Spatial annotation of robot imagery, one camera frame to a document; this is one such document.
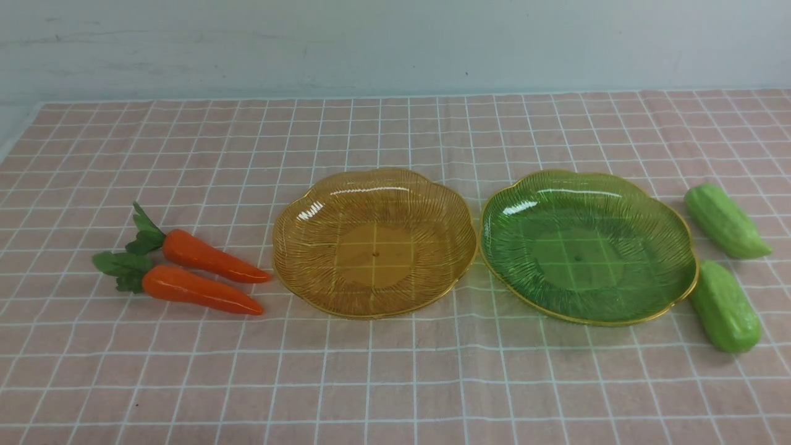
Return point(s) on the amber ribbed plastic plate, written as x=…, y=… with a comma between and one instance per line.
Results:
x=368, y=244

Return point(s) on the green ribbed plastic plate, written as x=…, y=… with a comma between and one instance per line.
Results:
x=588, y=248

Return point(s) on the green toy cucumber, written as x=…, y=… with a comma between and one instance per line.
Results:
x=725, y=313
x=725, y=222

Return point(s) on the orange toy carrot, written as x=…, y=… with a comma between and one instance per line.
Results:
x=184, y=249
x=138, y=274

